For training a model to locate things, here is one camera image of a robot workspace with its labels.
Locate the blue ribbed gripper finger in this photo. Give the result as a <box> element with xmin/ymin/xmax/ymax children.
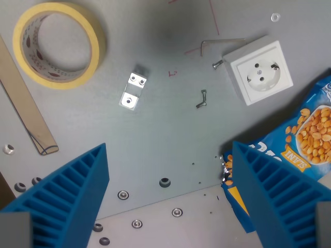
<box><xmin>232</xmin><ymin>141</ymin><xmax>331</xmax><ymax>248</ymax></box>
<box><xmin>0</xmin><ymin>143</ymin><xmax>110</xmax><ymax>248</ymax></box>

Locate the blue peanut snack bag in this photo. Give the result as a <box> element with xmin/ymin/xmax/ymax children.
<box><xmin>219</xmin><ymin>68</ymin><xmax>331</xmax><ymax>234</ymax></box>

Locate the flat wooden stick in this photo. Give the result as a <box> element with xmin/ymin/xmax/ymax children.
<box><xmin>0</xmin><ymin>35</ymin><xmax>59</xmax><ymax>156</ymax></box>

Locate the yellow masking tape roll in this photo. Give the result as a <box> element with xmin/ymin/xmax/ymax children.
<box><xmin>12</xmin><ymin>2</ymin><xmax>107</xmax><ymax>90</ymax></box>

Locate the metal hex key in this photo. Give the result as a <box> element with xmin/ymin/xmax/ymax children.
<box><xmin>200</xmin><ymin>38</ymin><xmax>246</xmax><ymax>57</ymax></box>

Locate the white wall power socket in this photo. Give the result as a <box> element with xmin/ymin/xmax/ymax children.
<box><xmin>222</xmin><ymin>35</ymin><xmax>294</xmax><ymax>106</ymax></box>

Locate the metal angle bracket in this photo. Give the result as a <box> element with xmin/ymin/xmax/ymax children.
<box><xmin>118</xmin><ymin>64</ymin><xmax>151</xmax><ymax>111</ymax></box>

